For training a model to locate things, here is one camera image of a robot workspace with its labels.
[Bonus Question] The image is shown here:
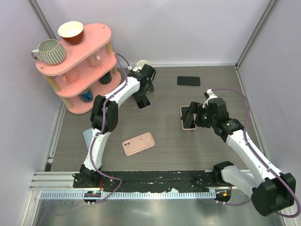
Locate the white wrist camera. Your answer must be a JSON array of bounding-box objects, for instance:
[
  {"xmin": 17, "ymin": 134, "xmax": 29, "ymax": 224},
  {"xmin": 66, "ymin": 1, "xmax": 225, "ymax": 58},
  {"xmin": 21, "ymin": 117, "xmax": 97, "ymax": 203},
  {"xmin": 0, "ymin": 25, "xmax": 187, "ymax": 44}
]
[
  {"xmin": 203, "ymin": 89, "xmax": 217, "ymax": 108},
  {"xmin": 127, "ymin": 66, "xmax": 142, "ymax": 72}
]

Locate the white cable duct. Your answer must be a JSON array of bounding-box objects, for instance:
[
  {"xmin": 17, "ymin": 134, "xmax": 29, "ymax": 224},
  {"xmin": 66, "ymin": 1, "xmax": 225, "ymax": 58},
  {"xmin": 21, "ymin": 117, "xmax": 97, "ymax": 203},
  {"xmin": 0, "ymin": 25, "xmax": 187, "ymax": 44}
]
[{"xmin": 40, "ymin": 189, "xmax": 216, "ymax": 201}]

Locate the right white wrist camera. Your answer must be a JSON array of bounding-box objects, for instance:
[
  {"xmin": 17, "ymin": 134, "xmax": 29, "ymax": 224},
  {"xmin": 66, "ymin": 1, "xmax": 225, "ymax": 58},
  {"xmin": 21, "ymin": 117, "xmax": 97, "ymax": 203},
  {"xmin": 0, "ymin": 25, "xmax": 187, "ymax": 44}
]
[{"xmin": 203, "ymin": 89, "xmax": 217, "ymax": 108}]

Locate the red bowl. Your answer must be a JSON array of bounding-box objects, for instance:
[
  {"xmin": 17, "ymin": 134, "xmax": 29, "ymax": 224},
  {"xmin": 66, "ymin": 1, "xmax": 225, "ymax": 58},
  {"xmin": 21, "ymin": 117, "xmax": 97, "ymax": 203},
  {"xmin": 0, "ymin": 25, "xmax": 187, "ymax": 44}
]
[{"xmin": 57, "ymin": 21, "xmax": 84, "ymax": 45}]

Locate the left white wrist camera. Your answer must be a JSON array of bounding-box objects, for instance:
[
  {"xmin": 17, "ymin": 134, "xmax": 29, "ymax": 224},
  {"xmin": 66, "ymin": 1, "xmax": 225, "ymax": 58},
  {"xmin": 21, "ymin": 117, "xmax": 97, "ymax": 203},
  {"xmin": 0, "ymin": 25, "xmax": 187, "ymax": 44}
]
[{"xmin": 127, "ymin": 66, "xmax": 142, "ymax": 72}]

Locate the yellow mug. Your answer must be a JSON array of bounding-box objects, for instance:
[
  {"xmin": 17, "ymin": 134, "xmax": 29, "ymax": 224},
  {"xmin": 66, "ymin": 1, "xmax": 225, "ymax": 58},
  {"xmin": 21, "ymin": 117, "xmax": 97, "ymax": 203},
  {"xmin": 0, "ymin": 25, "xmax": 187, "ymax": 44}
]
[{"xmin": 136, "ymin": 60, "xmax": 151, "ymax": 68}]

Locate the light blue phone case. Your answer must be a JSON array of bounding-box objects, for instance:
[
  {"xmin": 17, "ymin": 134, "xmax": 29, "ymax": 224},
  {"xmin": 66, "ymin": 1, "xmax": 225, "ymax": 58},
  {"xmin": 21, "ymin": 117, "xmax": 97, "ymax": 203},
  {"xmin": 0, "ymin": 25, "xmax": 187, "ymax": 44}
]
[{"xmin": 83, "ymin": 128, "xmax": 93, "ymax": 150}]

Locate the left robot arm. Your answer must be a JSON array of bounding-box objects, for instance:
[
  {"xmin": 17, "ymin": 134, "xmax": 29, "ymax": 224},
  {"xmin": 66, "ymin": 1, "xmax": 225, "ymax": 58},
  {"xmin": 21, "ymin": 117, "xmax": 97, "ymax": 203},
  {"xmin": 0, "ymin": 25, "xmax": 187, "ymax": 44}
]
[{"xmin": 73, "ymin": 64, "xmax": 156, "ymax": 188}]

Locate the pink three-tier shelf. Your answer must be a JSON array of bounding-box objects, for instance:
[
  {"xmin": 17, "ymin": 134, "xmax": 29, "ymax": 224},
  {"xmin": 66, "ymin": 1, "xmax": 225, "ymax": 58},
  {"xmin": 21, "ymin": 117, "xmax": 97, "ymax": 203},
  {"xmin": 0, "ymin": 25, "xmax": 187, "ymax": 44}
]
[{"xmin": 36, "ymin": 24, "xmax": 121, "ymax": 114}]

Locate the aluminium rail frame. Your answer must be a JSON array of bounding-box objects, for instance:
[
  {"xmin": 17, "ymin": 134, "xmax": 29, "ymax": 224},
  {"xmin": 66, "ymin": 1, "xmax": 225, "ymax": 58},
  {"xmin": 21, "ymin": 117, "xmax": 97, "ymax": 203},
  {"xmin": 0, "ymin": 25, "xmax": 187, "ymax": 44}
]
[{"xmin": 30, "ymin": 172, "xmax": 223, "ymax": 191}]

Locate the black phone case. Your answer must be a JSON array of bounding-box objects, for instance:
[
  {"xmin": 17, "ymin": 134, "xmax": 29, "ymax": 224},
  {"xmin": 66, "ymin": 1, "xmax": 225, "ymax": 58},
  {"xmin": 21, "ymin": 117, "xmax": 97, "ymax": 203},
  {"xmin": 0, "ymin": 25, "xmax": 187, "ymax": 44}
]
[{"xmin": 177, "ymin": 76, "xmax": 201, "ymax": 86}]

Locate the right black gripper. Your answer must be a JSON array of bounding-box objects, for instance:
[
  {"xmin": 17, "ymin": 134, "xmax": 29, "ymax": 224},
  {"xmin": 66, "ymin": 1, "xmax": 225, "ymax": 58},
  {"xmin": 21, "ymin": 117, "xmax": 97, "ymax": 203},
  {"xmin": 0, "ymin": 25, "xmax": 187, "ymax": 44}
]
[{"xmin": 181, "ymin": 101, "xmax": 217, "ymax": 129}]

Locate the pink mug upper shelf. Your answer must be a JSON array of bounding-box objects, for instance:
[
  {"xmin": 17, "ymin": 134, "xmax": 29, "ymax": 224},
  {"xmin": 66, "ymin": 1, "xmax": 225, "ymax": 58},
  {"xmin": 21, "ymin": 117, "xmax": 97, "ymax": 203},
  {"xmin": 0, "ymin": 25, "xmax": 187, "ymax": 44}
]
[{"xmin": 87, "ymin": 54, "xmax": 102, "ymax": 67}]

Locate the pink mug middle shelf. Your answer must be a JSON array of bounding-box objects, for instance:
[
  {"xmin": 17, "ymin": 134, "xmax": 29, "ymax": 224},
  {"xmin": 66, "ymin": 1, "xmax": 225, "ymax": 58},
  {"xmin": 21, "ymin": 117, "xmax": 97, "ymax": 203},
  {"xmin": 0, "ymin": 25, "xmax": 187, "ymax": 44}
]
[{"xmin": 63, "ymin": 67, "xmax": 79, "ymax": 84}]

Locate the grey striped mug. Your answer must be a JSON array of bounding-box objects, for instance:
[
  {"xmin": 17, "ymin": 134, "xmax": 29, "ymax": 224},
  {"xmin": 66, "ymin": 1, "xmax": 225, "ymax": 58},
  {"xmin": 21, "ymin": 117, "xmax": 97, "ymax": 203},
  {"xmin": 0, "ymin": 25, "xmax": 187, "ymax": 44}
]
[{"xmin": 31, "ymin": 39, "xmax": 66, "ymax": 65}]

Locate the pink mug shelf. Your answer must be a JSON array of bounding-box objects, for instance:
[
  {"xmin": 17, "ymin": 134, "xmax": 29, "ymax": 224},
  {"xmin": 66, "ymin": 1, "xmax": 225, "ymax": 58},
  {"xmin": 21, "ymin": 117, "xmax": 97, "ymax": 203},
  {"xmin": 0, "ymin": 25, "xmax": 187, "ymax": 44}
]
[
  {"xmin": 87, "ymin": 54, "xmax": 102, "ymax": 67},
  {"xmin": 63, "ymin": 67, "xmax": 79, "ymax": 84}
]

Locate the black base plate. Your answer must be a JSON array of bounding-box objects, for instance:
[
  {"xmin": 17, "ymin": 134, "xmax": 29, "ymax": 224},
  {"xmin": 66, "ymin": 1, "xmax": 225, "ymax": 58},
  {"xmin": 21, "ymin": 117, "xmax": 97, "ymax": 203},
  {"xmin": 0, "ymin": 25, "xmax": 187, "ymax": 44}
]
[{"xmin": 72, "ymin": 170, "xmax": 230, "ymax": 193}]

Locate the dark green mug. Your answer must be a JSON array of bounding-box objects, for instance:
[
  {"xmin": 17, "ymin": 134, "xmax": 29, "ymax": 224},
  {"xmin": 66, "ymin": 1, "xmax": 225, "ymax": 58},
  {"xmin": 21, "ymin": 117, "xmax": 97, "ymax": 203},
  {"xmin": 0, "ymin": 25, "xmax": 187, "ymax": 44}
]
[{"xmin": 98, "ymin": 72, "xmax": 112, "ymax": 85}]

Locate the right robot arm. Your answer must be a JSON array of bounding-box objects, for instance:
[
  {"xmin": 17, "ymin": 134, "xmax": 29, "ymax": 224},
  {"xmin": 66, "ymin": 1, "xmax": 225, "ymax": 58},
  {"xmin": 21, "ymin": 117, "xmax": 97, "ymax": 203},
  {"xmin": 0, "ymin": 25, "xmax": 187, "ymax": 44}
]
[{"xmin": 181, "ymin": 97, "xmax": 297, "ymax": 216}]

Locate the blue mug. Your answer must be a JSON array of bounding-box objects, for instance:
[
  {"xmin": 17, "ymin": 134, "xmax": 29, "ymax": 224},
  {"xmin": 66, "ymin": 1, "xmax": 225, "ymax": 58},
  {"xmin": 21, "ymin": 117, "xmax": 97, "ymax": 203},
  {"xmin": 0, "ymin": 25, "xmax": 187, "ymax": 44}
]
[{"xmin": 79, "ymin": 87, "xmax": 94, "ymax": 103}]

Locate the pink phone case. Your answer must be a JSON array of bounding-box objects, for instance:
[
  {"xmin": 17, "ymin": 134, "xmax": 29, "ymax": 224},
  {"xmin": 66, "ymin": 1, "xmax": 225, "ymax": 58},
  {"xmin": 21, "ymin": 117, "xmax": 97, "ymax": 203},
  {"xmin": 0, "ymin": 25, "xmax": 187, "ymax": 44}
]
[
  {"xmin": 122, "ymin": 132, "xmax": 155, "ymax": 156},
  {"xmin": 180, "ymin": 105, "xmax": 197, "ymax": 131}
]

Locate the black phone face up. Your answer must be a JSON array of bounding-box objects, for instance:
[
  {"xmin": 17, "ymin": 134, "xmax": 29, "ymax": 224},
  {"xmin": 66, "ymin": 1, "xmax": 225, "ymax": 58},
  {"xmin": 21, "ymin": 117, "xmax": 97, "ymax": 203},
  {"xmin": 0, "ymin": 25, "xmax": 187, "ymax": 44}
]
[{"xmin": 133, "ymin": 95, "xmax": 150, "ymax": 109}]

